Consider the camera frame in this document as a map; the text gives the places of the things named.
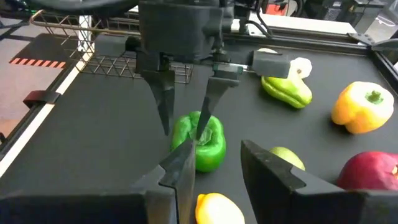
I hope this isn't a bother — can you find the red yellow apple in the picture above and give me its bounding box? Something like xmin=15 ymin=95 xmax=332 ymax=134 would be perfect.
xmin=336 ymin=151 xmax=398 ymax=191

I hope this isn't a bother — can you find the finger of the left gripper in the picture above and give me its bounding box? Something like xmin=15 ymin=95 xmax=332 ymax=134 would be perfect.
xmin=195 ymin=76 xmax=241 ymax=141
xmin=141 ymin=70 xmax=177 ymax=137

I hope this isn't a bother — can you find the green lime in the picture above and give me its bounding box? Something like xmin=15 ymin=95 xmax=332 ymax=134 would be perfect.
xmin=269 ymin=146 xmax=306 ymax=171

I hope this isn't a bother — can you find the black orange round device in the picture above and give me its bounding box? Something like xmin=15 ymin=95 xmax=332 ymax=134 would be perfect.
xmin=264 ymin=0 xmax=292 ymax=17

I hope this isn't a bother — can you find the white garlic bulb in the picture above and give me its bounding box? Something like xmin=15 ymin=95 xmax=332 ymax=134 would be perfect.
xmin=289 ymin=57 xmax=313 ymax=80

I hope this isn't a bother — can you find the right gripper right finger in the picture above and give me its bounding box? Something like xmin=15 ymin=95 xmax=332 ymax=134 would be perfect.
xmin=240 ymin=139 xmax=398 ymax=224

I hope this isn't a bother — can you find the yellow bell pepper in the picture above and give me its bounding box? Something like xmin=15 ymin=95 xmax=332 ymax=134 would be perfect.
xmin=330 ymin=80 xmax=395 ymax=135

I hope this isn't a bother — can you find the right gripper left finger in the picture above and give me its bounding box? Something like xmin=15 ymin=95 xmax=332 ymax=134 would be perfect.
xmin=0 ymin=138 xmax=197 ymax=224

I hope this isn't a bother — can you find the dark green bell pepper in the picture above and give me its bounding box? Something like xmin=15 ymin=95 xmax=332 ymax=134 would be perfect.
xmin=170 ymin=110 xmax=228 ymax=174

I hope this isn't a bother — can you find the yellow lemon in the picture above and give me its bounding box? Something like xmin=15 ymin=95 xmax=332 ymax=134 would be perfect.
xmin=195 ymin=192 xmax=246 ymax=224

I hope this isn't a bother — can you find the copper wire basket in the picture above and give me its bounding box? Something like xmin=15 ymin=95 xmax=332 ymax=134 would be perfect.
xmin=29 ymin=9 xmax=193 ymax=85

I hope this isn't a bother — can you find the light green chayote squash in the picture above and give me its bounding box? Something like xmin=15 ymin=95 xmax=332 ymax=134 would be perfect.
xmin=260 ymin=67 xmax=313 ymax=110

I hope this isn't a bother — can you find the black clamp bracket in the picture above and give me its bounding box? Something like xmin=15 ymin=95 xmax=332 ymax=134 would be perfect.
xmin=22 ymin=90 xmax=62 ymax=110

